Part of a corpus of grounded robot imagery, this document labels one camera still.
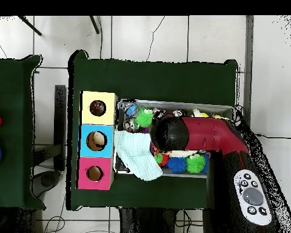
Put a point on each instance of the mint green knitted cloth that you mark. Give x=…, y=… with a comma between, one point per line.
x=136, y=153

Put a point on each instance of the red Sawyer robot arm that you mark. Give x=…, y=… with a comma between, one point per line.
x=208, y=133

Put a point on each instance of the clear shallow bin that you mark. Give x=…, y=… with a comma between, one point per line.
x=184, y=104

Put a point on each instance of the green spiky ball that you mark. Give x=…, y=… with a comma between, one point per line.
x=144, y=118

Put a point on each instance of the crushed plastic water bottle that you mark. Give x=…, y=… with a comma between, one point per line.
x=127, y=109

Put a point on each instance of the large blue spiky ball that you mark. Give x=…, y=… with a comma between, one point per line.
x=177, y=165

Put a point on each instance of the dark green table cloth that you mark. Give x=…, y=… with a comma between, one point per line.
x=150, y=77

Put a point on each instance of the green fuzzy monster toy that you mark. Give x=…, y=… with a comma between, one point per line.
x=195, y=164

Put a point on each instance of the black tripod leg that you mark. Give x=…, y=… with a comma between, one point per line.
x=29, y=25
x=94, y=24

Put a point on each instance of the green covered side table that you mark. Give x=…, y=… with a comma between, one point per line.
x=9, y=97

